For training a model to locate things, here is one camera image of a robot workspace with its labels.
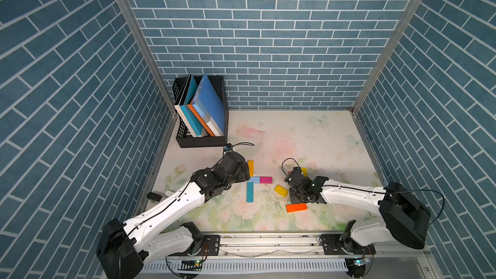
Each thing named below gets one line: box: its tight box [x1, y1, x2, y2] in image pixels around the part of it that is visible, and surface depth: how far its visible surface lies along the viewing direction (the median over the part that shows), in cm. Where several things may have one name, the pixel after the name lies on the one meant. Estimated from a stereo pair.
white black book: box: [174, 74, 196, 138], surface depth 87 cm
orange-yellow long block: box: [247, 159, 255, 177], surface depth 98 cm
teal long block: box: [246, 182, 254, 203], surface depth 89 cm
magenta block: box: [259, 176, 273, 185], surface depth 93 cm
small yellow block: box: [273, 184, 289, 198], surface depth 89 cm
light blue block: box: [247, 176, 261, 184], surface depth 93 cm
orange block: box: [285, 203, 308, 214], surface depth 84 cm
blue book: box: [192, 72, 226, 137], surface depth 101 cm
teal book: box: [179, 74, 203, 137], surface depth 89 cm
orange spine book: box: [186, 103, 216, 137], surface depth 91 cm
